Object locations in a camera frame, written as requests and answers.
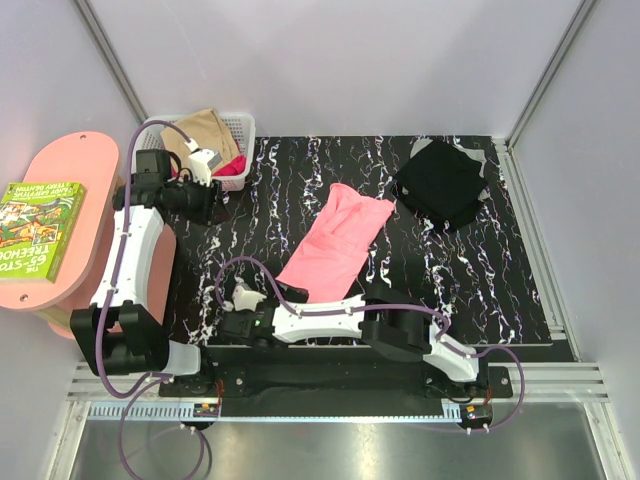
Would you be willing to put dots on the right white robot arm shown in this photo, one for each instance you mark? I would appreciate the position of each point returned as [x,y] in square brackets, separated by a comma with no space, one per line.
[394,326]

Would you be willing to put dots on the light pink t shirt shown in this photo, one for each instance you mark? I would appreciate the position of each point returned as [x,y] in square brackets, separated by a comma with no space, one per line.
[329,258]

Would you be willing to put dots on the folded black t shirt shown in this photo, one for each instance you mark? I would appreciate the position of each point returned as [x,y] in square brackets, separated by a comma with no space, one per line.
[443,183]

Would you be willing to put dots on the beige t shirt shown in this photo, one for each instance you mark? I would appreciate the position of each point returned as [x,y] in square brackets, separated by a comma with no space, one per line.
[208,130]

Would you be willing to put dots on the white plastic basket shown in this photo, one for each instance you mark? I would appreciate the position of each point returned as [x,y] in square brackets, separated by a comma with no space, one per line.
[243,131]

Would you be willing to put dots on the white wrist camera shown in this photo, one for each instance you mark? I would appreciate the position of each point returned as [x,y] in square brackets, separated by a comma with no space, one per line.
[201,162]
[243,298]

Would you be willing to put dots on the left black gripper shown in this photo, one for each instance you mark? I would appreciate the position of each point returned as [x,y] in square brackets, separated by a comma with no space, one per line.
[209,197]

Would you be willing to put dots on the magenta t shirt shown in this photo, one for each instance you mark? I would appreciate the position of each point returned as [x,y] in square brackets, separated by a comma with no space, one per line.
[236,167]

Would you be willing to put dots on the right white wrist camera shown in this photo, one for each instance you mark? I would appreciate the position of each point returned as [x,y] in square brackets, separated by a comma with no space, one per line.
[243,298]

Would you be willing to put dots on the black marbled table mat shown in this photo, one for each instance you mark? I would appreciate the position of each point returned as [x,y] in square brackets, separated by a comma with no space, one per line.
[480,275]

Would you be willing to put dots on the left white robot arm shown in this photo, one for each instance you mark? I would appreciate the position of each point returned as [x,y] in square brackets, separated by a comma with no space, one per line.
[117,333]

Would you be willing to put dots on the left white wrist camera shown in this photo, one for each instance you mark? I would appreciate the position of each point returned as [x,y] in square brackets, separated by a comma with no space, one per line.
[201,162]

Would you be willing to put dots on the pink tiered shelf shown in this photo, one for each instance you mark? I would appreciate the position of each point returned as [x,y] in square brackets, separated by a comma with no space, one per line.
[92,159]

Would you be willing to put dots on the green book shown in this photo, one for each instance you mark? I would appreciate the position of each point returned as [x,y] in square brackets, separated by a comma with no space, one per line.
[37,222]

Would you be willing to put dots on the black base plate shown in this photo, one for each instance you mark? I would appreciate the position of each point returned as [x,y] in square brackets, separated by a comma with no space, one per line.
[328,382]

